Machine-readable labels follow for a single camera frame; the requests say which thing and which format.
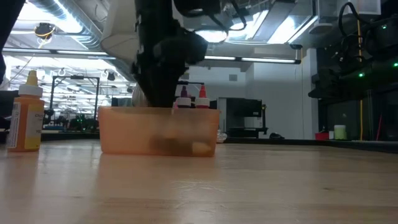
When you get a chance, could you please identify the black monitor on stand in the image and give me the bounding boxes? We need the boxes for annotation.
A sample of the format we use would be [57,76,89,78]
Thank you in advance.
[225,98,269,138]

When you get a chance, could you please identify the white shade silver table lamp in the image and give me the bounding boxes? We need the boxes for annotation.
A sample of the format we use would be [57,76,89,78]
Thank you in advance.
[99,0,150,108]

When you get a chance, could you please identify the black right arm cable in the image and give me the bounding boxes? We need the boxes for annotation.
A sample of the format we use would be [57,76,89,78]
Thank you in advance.
[338,1,374,63]

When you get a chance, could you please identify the long ceiling light bar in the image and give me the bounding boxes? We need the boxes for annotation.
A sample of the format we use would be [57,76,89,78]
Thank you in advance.
[1,48,116,60]
[203,55,302,65]

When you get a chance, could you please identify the large purple food colouring bottle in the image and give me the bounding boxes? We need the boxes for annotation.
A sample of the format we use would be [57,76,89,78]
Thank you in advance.
[176,86,192,109]

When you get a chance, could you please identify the black background monitor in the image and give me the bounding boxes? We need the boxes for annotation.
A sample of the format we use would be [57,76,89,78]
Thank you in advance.
[0,90,20,121]

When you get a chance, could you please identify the black yellow ceiling cord reel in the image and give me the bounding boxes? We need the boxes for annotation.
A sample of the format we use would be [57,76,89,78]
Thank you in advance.
[33,22,57,40]

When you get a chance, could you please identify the large red food colouring bottle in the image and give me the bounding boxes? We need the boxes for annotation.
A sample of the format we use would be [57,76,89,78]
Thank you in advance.
[195,85,211,109]

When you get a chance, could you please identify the pale green container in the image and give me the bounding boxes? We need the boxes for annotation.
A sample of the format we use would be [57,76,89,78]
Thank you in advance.
[334,124,347,141]

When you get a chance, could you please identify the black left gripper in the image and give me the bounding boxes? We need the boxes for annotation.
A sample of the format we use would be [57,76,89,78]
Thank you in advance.
[132,29,208,108]

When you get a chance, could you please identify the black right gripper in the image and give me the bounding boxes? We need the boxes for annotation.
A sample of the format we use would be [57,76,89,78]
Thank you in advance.
[307,57,398,100]

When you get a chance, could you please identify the orange translucent plastic bin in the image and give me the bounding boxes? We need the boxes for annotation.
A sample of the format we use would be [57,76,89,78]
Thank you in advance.
[98,106,221,157]

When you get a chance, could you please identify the large yellow food colouring bottle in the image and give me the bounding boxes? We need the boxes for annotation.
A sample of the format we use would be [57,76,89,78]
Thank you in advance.
[6,70,45,152]

